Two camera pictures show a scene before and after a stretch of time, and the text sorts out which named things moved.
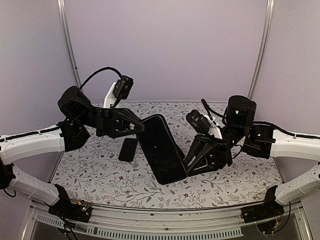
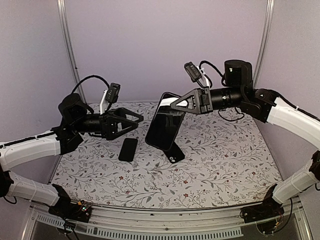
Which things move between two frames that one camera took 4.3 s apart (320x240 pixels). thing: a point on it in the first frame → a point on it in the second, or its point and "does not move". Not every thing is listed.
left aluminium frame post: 68,40 does not move
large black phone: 128,149 does not move
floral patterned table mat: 112,170 does not move
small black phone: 161,151 → 165,122
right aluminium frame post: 269,17 does not move
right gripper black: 217,157 → 202,100
